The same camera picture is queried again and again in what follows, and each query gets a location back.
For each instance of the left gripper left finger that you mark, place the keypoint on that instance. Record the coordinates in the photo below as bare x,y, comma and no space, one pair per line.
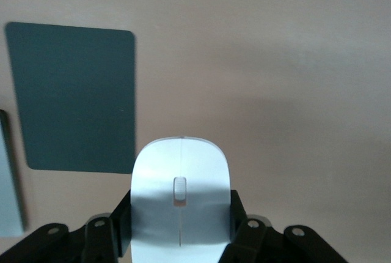
91,241

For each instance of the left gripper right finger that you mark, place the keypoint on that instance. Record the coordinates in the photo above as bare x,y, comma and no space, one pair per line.
262,244

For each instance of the white computer mouse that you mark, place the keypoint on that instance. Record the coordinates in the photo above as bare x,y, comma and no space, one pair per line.
180,202

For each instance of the black mouse pad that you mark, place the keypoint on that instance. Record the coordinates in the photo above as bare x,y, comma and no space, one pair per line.
73,98

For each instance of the silver laptop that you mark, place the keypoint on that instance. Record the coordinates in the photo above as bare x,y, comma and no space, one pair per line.
9,183

